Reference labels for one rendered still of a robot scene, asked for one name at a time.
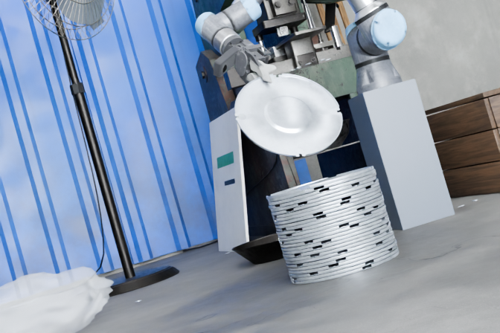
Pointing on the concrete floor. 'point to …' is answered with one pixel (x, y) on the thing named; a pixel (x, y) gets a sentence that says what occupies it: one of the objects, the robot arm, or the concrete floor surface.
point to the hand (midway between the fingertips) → (265, 82)
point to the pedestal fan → (95, 1)
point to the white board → (228, 181)
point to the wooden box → (469, 143)
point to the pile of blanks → (334, 229)
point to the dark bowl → (261, 250)
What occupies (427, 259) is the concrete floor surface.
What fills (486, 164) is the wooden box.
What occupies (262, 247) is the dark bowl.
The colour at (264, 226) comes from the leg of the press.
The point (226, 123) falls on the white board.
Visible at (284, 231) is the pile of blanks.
